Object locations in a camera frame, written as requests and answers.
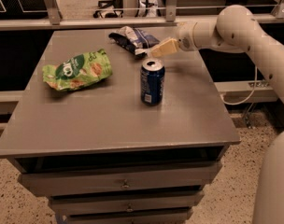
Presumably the grey drawer cabinet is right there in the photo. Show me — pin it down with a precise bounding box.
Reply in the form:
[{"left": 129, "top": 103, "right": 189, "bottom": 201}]
[{"left": 0, "top": 26, "right": 242, "bottom": 224}]

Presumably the top grey drawer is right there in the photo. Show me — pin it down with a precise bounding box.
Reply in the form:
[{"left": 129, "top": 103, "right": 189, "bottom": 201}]
[{"left": 19, "top": 161, "right": 221, "bottom": 197}]

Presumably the blue pepsi can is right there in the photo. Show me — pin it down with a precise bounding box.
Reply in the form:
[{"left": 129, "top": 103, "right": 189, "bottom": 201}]
[{"left": 140, "top": 58, "right": 165, "bottom": 105}]

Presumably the bottom grey drawer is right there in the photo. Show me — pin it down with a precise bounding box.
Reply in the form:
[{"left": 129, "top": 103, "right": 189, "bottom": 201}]
[{"left": 60, "top": 207, "right": 192, "bottom": 224}]

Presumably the metal railing frame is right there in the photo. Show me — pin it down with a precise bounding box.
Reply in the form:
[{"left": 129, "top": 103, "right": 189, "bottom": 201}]
[{"left": 0, "top": 0, "right": 284, "bottom": 31}]

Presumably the blue chip bag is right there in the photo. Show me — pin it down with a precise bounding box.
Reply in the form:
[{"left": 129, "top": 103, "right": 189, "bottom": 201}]
[{"left": 108, "top": 26, "right": 160, "bottom": 59}]

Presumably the green chip bag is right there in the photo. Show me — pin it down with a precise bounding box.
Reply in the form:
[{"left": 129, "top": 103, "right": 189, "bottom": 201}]
[{"left": 42, "top": 49, "right": 113, "bottom": 91}]

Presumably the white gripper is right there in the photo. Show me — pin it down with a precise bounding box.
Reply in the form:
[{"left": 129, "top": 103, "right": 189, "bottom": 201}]
[{"left": 150, "top": 21, "right": 225, "bottom": 58}]

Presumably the black office chair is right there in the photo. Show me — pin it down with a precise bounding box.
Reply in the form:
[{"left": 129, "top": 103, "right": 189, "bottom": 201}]
[{"left": 92, "top": 0, "right": 123, "bottom": 19}]

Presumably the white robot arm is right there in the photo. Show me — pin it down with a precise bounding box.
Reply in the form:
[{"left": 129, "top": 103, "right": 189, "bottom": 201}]
[{"left": 148, "top": 5, "right": 284, "bottom": 224}]

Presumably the white cable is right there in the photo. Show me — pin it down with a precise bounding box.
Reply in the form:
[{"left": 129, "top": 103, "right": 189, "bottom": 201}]
[{"left": 221, "top": 65, "right": 258, "bottom": 106}]

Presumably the middle grey drawer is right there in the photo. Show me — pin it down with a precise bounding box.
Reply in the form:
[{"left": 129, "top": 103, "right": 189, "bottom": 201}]
[{"left": 50, "top": 189, "right": 204, "bottom": 216}]

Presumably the grey drawer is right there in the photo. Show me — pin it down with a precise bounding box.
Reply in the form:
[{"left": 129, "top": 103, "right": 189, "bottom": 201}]
[
  {"left": 50, "top": 189, "right": 204, "bottom": 216},
  {"left": 19, "top": 161, "right": 221, "bottom": 197},
  {"left": 60, "top": 207, "right": 192, "bottom": 224}
]

